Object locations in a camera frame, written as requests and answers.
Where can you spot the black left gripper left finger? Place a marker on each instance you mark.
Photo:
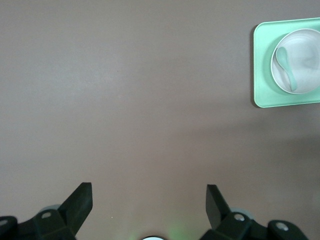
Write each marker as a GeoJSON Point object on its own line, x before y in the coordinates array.
{"type": "Point", "coordinates": [75, 207]}

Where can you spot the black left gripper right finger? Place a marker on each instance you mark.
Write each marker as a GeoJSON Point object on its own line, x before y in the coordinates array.
{"type": "Point", "coordinates": [215, 207]}

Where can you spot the round white plate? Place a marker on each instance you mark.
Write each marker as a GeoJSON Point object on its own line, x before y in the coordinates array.
{"type": "Point", "coordinates": [302, 50]}

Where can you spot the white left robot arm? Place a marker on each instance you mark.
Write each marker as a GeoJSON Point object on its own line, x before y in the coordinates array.
{"type": "Point", "coordinates": [153, 238]}

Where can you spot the light green rectangular tray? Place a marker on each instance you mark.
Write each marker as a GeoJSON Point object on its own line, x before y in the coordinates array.
{"type": "Point", "coordinates": [262, 95]}

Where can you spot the teal plastic spoon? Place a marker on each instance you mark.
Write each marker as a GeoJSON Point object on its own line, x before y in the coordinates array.
{"type": "Point", "coordinates": [282, 56]}

